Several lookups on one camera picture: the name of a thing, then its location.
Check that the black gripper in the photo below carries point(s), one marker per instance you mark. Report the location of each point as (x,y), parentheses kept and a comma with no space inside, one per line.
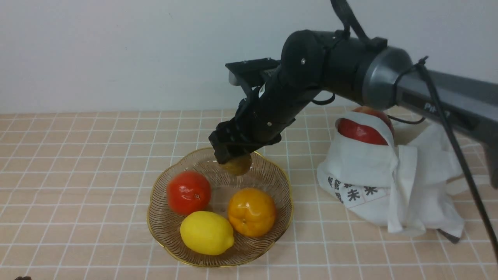
(261,118)

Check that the brown kiwi fruit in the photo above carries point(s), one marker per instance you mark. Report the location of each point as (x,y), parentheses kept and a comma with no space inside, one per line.
(238,166)

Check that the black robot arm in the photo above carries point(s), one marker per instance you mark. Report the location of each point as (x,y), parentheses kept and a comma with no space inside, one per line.
(314,61)

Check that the gold-rimmed glass fruit bowl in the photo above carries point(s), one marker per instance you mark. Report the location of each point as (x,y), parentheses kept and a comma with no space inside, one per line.
(164,224)

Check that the white fabric bag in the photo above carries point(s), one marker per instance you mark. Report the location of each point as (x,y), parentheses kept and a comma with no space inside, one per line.
(405,185)

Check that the orange persimmon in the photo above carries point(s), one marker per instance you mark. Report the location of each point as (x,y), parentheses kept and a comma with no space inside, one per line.
(252,212)

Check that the red apple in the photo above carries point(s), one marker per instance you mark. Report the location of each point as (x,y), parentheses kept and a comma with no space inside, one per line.
(364,133)

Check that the red pomegranate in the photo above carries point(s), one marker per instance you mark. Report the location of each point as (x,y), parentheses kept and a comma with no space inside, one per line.
(188,192)

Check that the yellow lemon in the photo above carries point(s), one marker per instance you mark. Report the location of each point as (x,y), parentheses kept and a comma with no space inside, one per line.
(207,233)

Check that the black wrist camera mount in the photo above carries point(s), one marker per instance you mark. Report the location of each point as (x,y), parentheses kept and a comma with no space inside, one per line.
(250,74)

